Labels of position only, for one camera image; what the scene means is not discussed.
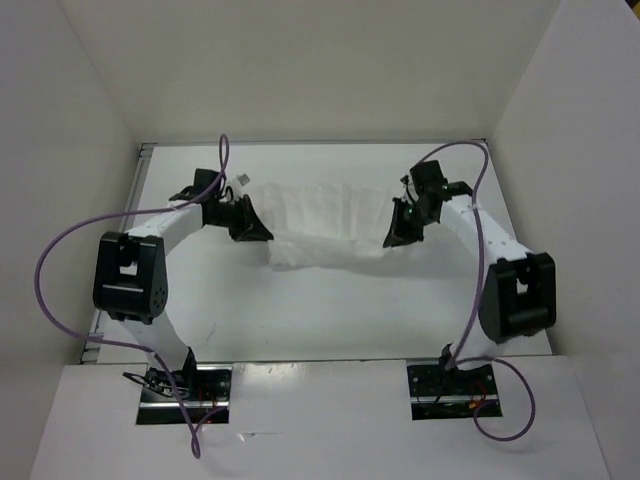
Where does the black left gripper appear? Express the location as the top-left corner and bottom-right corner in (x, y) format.
(208, 193), (272, 242)

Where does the white pleated skirt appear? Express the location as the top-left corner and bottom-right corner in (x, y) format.
(249, 183), (394, 268)

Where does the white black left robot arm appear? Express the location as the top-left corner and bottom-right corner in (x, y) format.
(93, 195), (274, 400)

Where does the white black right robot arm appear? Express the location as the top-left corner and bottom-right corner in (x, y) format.
(383, 195), (557, 393)

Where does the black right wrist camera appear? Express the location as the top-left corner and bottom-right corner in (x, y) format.
(401, 160), (473, 203)

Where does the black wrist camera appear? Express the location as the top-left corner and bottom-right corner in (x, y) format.
(401, 160), (473, 203)
(169, 169), (251, 203)

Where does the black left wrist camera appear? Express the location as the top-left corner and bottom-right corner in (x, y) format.
(169, 169), (251, 203)

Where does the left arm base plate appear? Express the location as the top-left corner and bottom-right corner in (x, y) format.
(123, 364), (232, 426)

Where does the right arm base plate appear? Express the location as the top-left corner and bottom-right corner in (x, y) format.
(406, 361), (502, 421)

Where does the aluminium table frame rail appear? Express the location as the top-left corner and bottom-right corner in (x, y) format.
(79, 142), (156, 364)

